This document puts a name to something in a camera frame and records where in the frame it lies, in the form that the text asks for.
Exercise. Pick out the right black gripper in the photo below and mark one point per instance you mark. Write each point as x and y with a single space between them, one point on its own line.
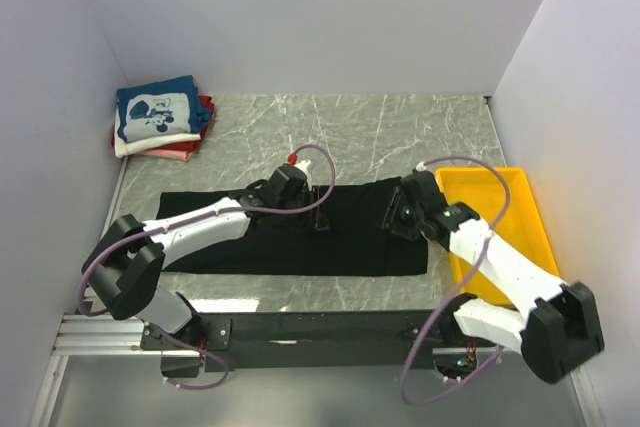
391 219

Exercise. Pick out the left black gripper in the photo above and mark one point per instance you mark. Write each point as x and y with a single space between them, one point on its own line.
314 218

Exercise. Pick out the black t shirt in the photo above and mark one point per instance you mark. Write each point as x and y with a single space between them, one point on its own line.
353 243

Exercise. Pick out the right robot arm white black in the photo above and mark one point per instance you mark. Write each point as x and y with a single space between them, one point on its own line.
510 292

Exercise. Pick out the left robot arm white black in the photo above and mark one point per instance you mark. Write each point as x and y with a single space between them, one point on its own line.
121 276

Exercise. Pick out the pink folded t shirt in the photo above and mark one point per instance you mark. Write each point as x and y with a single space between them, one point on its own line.
179 155

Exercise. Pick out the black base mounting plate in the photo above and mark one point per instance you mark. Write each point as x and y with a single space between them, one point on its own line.
293 340

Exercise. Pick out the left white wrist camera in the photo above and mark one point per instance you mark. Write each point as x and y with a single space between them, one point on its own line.
306 166

